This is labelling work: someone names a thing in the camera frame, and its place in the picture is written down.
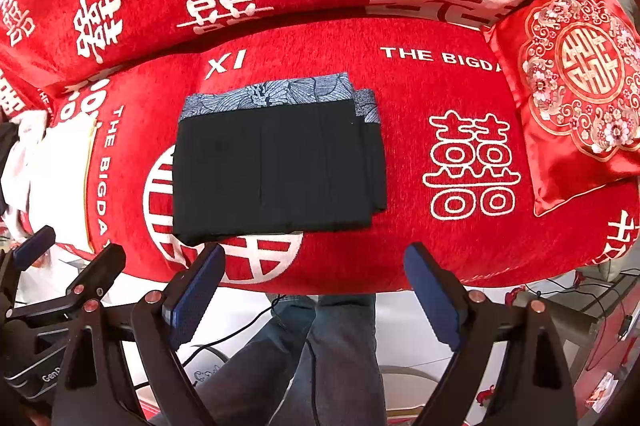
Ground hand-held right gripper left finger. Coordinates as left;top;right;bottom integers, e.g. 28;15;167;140
52;245;227;426

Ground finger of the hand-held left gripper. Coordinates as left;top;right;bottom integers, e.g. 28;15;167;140
0;225;57;307
10;243;127;322

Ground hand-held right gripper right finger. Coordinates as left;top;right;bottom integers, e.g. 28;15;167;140
403;243;579;426

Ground black pants with patterned waistband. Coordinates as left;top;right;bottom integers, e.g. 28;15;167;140
171;72;389;247

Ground white cloth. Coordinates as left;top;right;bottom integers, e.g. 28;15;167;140
0;108;100;254

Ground round beige stool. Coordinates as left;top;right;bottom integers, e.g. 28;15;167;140
376;363;451;413

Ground person's legs in jeans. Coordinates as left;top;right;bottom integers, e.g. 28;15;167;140
147;293;387;426

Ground grey side table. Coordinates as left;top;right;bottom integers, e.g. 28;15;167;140
505;273;640;389

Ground red printed sofa cover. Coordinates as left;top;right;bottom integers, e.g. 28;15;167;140
0;0;640;297

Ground red embroidered satin cushion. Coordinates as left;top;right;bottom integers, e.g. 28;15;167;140
482;0;640;218

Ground black floor cable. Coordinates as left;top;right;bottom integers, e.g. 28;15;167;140
180;293;287;369

